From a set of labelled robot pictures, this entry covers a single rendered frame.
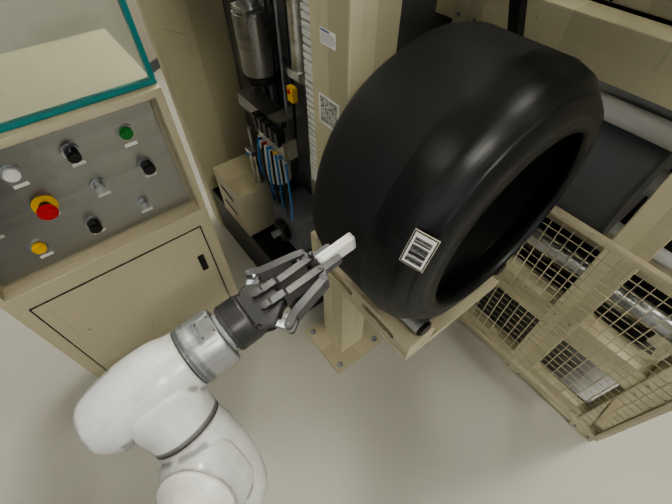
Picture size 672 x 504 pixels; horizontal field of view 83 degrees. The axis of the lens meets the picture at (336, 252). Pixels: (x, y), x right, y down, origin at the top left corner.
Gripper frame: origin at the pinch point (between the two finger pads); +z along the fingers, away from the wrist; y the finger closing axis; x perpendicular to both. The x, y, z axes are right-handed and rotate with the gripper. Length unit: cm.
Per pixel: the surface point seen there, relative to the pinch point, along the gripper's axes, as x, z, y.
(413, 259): -1.8, 7.1, -9.8
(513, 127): -14.9, 24.7, -9.2
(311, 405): 121, -18, 16
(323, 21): -14.5, 25.8, 34.1
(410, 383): 127, 22, -3
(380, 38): -11.0, 33.1, 26.3
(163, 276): 47, -31, 57
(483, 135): -15.1, 20.7, -7.7
